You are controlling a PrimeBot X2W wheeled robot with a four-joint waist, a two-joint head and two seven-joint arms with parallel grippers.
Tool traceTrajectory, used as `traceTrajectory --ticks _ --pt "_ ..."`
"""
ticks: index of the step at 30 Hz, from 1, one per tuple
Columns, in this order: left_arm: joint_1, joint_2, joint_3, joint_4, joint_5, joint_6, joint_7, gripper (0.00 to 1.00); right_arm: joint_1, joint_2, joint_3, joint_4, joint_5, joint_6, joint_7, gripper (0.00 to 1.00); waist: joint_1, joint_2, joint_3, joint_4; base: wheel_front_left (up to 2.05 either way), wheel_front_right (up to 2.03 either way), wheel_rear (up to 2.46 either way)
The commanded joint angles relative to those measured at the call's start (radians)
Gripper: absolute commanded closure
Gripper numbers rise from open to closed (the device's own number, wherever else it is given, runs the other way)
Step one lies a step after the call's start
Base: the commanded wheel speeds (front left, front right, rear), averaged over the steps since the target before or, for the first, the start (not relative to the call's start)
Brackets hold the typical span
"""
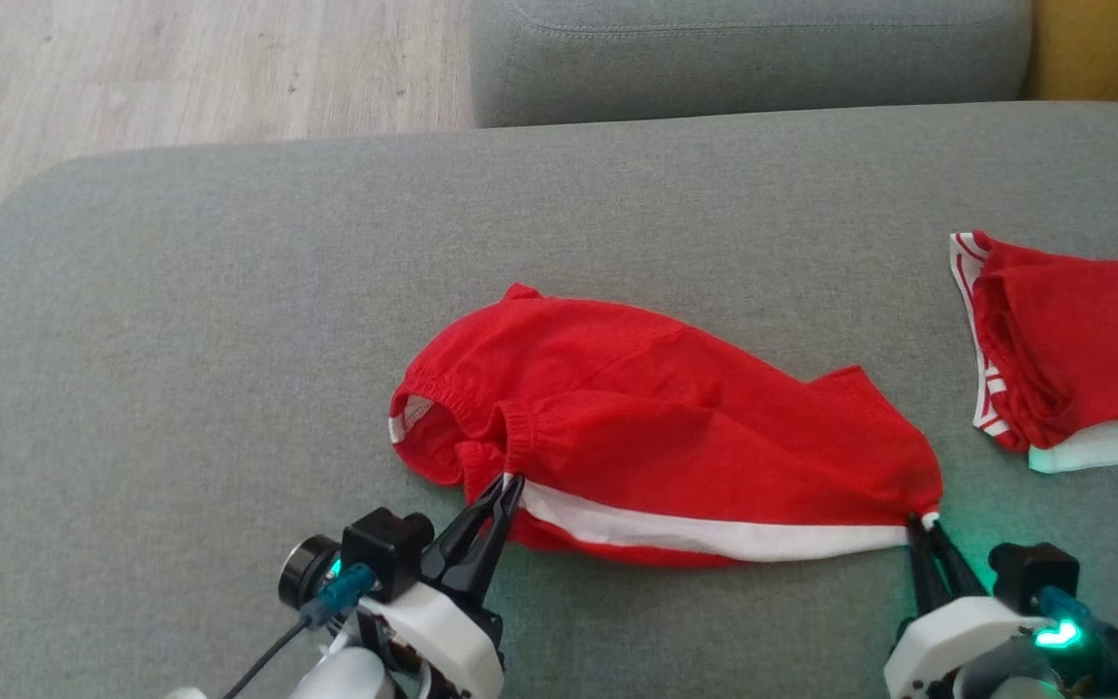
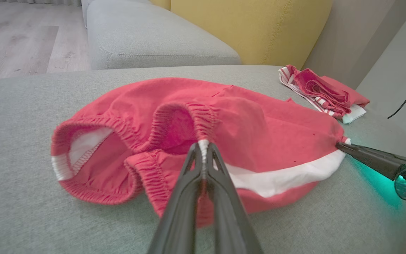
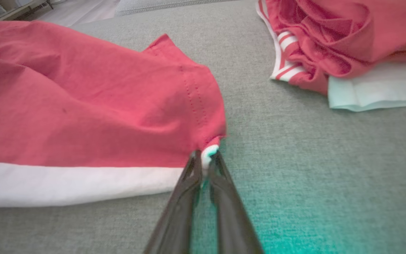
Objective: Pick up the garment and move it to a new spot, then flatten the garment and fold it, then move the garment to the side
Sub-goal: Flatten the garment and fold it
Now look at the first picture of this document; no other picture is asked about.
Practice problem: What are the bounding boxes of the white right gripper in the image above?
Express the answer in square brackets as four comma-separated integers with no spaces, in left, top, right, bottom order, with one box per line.
[882,514,1057,699]

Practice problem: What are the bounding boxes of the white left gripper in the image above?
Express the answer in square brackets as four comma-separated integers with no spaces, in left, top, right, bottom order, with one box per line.
[358,472,527,699]

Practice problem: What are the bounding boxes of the red shorts with white stripe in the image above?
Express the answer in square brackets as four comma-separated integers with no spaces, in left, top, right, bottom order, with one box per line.
[388,283,944,570]

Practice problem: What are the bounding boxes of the red and white basketball jersey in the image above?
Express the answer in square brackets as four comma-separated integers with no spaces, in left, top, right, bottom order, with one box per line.
[949,230,1118,476]

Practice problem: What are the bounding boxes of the grey fabric sofa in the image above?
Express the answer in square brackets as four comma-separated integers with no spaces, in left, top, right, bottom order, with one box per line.
[0,101,1118,699]

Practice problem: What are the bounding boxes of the grey sofa cushion block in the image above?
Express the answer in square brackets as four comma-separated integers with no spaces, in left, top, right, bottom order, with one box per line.
[471,0,1036,130]

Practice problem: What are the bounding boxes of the yellow upholstered seat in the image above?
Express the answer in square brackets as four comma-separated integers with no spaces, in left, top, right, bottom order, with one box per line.
[1023,0,1118,107]

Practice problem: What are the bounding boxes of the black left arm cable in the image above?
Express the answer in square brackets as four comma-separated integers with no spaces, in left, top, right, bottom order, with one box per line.
[222,563,378,699]

